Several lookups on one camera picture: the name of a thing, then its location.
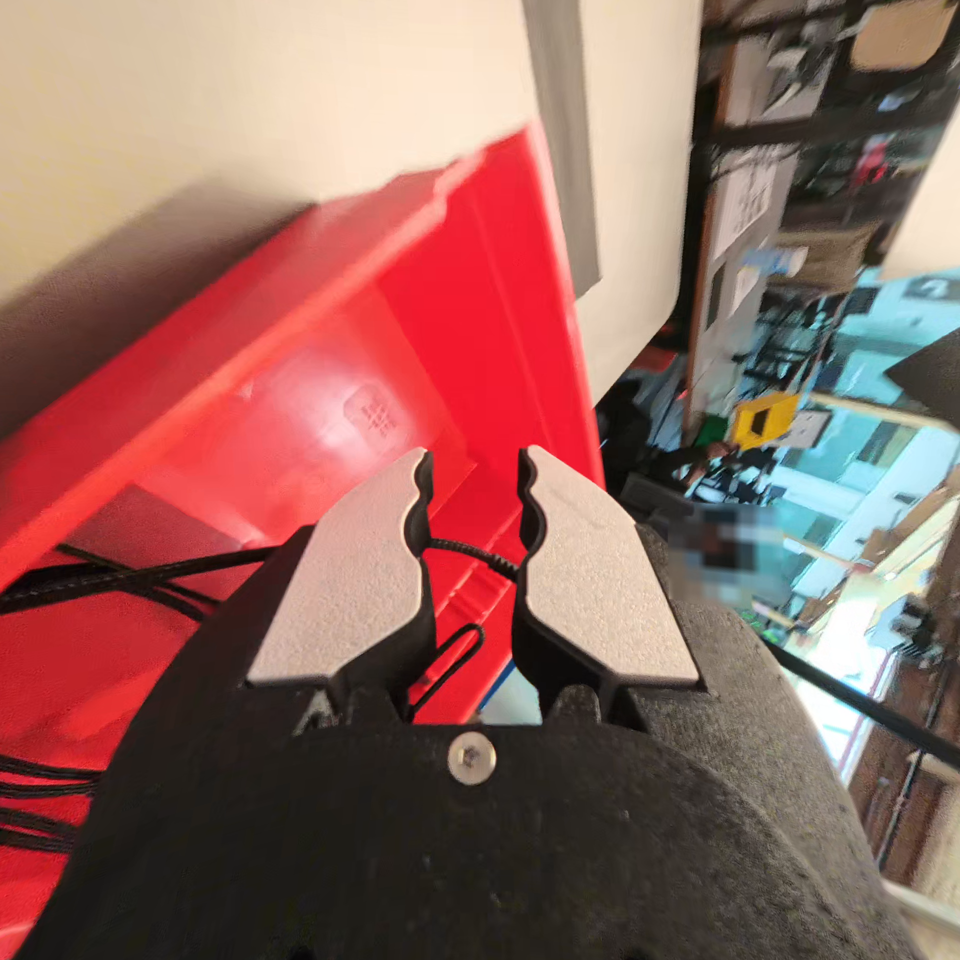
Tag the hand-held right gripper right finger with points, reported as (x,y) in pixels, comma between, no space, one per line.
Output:
(607,592)

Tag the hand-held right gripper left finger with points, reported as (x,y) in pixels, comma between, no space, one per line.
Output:
(345,592)

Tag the red plastic bin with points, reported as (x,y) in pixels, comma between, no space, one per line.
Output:
(450,315)

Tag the yellow shape sorter box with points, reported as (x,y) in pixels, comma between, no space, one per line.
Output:
(784,405)

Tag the black storage shelf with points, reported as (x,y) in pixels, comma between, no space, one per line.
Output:
(787,131)

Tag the black metal post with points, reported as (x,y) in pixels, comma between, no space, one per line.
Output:
(862,701)

